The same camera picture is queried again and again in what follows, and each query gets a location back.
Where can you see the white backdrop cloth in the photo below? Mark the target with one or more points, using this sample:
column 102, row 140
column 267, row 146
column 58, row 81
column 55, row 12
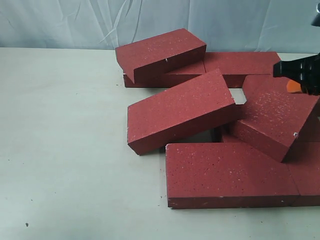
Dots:
column 283, row 26

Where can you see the red brick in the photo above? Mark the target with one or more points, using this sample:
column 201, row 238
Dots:
column 303, row 160
column 225, row 175
column 272, row 118
column 152, row 57
column 179, row 112

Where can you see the rear right base brick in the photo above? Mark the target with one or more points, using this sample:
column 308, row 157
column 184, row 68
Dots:
column 235, row 66

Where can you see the base brick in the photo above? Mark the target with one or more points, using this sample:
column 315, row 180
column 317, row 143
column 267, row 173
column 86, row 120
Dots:
column 252, row 83
column 226, row 136
column 169, row 79
column 235, row 66

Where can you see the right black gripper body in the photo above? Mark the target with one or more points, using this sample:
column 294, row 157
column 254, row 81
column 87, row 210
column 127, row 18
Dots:
column 311, row 75

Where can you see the right middle base brick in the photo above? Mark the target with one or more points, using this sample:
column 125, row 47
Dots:
column 252, row 83

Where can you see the centre lower base brick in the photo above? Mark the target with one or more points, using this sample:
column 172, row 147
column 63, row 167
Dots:
column 226, row 136

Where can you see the rear left base brick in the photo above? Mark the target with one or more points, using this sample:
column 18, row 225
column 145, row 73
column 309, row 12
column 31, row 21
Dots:
column 169, row 79

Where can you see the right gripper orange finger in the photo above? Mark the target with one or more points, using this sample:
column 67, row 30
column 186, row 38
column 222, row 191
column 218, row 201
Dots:
column 293, row 87

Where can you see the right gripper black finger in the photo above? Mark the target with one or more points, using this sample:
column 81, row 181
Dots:
column 292, row 69

